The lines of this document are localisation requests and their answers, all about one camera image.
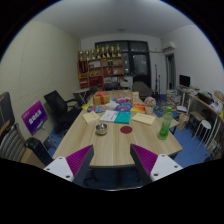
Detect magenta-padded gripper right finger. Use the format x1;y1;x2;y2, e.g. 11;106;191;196
129;143;184;185

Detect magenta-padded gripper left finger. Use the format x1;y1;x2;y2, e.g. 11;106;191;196
43;144;95;186

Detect green drink bottle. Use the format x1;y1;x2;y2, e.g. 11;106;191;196
157;106;174;141

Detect black mesh chair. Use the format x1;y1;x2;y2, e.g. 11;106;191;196
24;137;54;167

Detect brown paper bag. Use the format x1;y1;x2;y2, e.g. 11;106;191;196
176;113;190;131

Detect large beige book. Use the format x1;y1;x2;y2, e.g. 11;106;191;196
130;112;157;126

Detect striped chair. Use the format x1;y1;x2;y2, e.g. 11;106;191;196
0;123;26;163

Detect flat round red coaster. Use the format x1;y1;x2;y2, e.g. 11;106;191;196
119;125;134;135

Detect purple sign board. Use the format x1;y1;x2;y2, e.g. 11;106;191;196
21;100;49;136

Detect white round stool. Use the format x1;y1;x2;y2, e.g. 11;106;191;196
194;119;212;141

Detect small steel cup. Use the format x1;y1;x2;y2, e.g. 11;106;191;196
95;123;108;136

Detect small beige book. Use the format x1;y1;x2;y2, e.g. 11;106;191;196
81;111;101;125

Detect black office chair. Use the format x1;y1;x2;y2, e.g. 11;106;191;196
43;89;83;134
103;81;120;92

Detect orange yellow book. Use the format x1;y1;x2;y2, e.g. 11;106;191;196
129;103;147;114

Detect teal book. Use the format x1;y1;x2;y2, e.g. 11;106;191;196
114;110;132;125

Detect pink flowers in white pot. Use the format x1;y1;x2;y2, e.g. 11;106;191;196
143;96;157;116

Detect stacks of books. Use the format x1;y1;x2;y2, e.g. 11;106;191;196
165;89;183;108

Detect blue printed booklet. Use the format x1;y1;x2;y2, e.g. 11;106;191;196
87;105;106;114

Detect blue and red book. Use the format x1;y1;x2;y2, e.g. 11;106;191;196
113;102;134;113

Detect white booklet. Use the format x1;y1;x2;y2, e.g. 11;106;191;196
98;110;120;123

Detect standing orange card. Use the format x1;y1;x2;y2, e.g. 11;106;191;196
131;91;141;104

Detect pink wrapped package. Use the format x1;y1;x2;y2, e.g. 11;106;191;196
115;96;132;104

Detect brown armchair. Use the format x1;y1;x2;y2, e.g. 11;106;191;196
132;81;154;99

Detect yellow gift box red ribbon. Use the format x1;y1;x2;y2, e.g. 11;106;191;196
92;91;111;106

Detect black computer monitor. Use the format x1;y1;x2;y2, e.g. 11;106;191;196
178;74;191;88

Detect black tripod stand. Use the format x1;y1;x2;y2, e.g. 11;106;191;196
153;64;162;93

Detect black framed glass door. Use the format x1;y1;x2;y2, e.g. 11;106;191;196
94;40;152;88

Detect wooden shelf unit with trophies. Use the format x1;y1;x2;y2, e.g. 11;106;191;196
77;43;126;90

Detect white air conditioner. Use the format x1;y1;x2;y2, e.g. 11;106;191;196
161;40;177;53

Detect long wooden wall desk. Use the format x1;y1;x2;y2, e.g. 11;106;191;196
176;87;224;148

